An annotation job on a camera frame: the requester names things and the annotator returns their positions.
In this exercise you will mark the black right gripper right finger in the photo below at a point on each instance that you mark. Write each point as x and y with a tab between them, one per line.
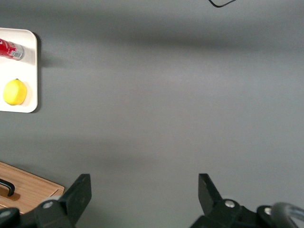
209	197

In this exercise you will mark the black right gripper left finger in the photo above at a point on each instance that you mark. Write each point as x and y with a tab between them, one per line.
78	194

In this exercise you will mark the cream rectangular tray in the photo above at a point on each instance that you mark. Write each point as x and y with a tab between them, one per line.
16	69

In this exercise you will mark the yellow lemon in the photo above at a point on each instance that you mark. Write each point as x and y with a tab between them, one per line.
14	92

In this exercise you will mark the red cola can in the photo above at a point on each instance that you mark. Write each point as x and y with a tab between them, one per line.
10	50

